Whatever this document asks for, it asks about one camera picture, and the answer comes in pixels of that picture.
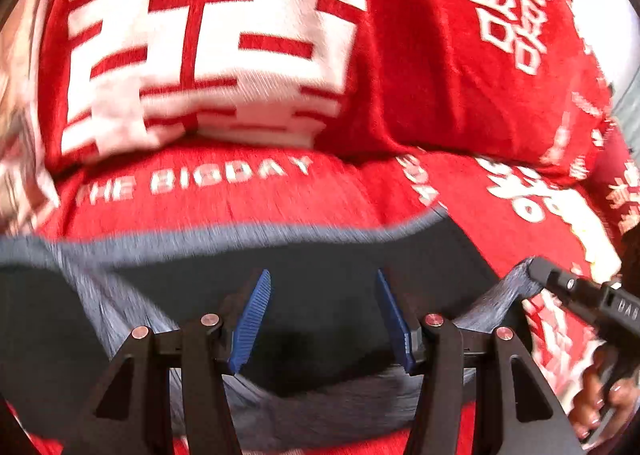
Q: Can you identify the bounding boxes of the black pants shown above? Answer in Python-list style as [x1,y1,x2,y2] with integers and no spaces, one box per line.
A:
[0,213,507,441]

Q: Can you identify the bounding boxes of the person's right hand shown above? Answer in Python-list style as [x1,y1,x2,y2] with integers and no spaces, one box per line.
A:
[568,345,639,442]

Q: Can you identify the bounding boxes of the anime print pillow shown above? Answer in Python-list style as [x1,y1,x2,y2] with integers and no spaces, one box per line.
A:
[1,0,60,235]

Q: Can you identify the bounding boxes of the red pillow white characters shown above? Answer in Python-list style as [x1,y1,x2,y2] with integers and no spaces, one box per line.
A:
[314,0,611,185]

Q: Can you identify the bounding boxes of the red white character pillow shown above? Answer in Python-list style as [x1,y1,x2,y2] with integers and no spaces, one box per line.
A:
[39,0,367,171]

